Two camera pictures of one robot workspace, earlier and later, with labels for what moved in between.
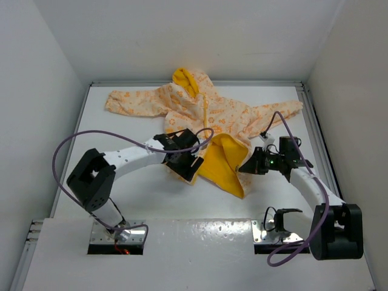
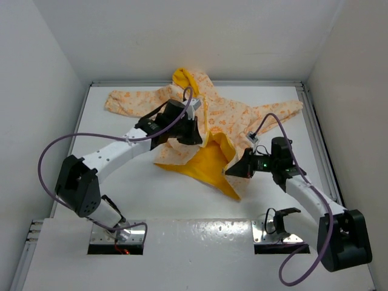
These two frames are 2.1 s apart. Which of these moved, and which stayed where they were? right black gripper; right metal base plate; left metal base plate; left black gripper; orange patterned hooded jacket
Moved: left black gripper; right black gripper
Stayed: right metal base plate; orange patterned hooded jacket; left metal base plate
